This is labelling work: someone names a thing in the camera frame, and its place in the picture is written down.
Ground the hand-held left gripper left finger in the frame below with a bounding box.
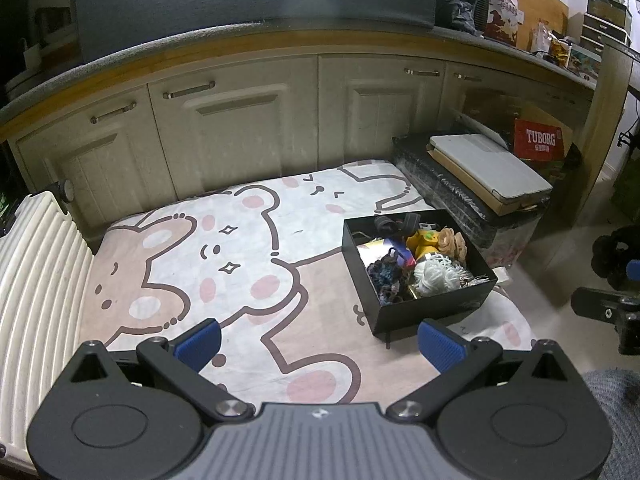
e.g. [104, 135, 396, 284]
[57, 319, 254, 423]

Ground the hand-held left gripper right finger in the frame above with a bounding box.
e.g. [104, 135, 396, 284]
[389, 319, 584, 423]

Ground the black cardboard box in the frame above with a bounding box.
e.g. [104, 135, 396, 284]
[342, 209, 499, 337]

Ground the white yarn ball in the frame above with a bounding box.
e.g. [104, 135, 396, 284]
[412, 259, 452, 297]

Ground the dark knitted scrunchie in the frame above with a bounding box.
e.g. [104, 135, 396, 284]
[366, 254, 417, 307]

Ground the yellow headlamp with black strap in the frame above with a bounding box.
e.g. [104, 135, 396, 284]
[374, 212, 442, 262]

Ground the brown plush flower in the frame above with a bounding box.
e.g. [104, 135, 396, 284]
[437, 227, 469, 262]

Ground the red and purple card box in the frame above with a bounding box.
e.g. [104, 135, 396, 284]
[359, 239, 417, 267]

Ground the dark bulky object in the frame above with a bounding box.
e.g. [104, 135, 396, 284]
[591, 225, 640, 291]

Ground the grey trouser leg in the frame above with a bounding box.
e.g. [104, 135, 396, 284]
[582, 369, 640, 480]

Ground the bear printed blanket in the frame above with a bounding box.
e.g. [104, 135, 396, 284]
[75, 159, 538, 406]

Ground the white board on wooden tray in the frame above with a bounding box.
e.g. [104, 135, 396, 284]
[426, 144, 544, 216]

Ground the pale wooden board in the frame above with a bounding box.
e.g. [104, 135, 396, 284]
[562, 42, 640, 262]

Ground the black wrapped crate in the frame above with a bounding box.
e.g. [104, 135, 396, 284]
[391, 132, 544, 269]

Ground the red beer carton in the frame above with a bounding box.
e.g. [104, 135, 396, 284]
[512, 119, 574, 161]

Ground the open brown cardboard box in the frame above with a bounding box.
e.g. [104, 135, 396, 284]
[460, 89, 566, 152]

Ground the cream cabinet with grey top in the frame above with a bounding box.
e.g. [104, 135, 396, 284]
[0, 22, 597, 241]

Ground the pile of snack packets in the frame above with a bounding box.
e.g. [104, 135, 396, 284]
[530, 19, 601, 82]

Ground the small wooden drawer chest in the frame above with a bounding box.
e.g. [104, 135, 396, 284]
[581, 0, 632, 59]

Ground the red and white paper bag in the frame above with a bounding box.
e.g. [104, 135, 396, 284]
[482, 0, 524, 49]

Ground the grey fan heater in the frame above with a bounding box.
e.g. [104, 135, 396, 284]
[469, 0, 495, 34]

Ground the dark jacket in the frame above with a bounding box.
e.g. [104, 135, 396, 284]
[435, 0, 487, 36]

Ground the dark grey panel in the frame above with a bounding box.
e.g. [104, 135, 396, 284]
[70, 0, 439, 69]

